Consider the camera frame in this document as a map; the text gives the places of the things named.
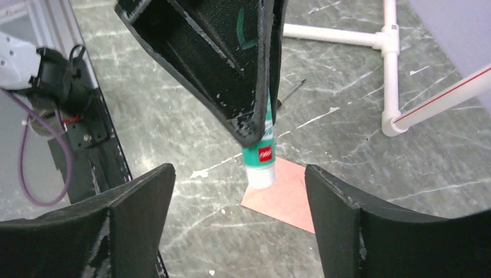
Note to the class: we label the pink envelope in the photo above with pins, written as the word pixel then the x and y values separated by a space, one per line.
pixel 285 200

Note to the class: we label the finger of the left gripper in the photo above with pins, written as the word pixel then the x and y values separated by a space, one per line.
pixel 279 11
pixel 217 50

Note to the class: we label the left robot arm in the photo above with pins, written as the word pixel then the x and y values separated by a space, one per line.
pixel 51 80

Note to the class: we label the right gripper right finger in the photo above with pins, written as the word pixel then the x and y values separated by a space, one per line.
pixel 361 235

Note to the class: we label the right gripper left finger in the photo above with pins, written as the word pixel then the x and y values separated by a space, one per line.
pixel 113 234

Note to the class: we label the green glue stick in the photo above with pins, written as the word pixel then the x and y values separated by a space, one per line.
pixel 259 160

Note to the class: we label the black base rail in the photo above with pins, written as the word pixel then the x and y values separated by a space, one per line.
pixel 99 162

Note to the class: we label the black yellow screwdriver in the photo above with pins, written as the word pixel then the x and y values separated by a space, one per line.
pixel 280 101

